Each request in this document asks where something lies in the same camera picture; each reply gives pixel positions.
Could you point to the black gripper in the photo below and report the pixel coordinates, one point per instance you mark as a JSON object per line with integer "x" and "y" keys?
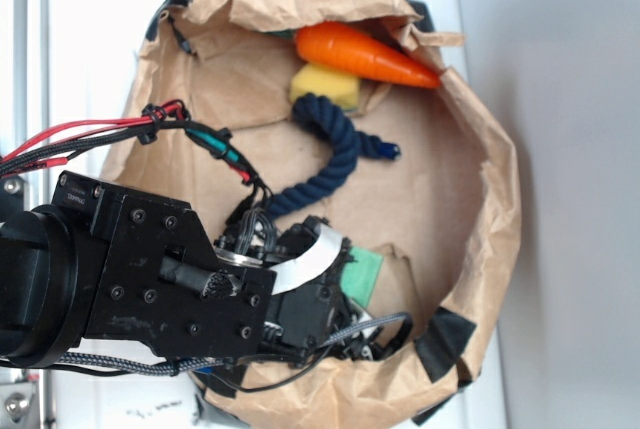
{"x": 308, "y": 316}

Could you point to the green block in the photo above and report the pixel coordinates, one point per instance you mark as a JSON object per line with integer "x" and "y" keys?
{"x": 360, "y": 274}

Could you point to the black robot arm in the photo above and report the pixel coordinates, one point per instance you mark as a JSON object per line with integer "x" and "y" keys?
{"x": 103, "y": 261}

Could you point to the brown paper bag bin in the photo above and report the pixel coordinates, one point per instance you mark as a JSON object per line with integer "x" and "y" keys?
{"x": 446, "y": 217}

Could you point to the yellow sponge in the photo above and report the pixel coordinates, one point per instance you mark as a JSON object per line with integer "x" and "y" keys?
{"x": 340, "y": 88}

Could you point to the orange plastic carrot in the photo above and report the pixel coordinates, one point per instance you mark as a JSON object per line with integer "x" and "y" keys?
{"x": 341, "y": 47}

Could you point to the white plastic lid tray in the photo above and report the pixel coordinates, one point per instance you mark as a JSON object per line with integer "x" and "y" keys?
{"x": 93, "y": 51}

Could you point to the aluminium frame rail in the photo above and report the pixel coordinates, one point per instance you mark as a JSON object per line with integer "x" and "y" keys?
{"x": 23, "y": 392}

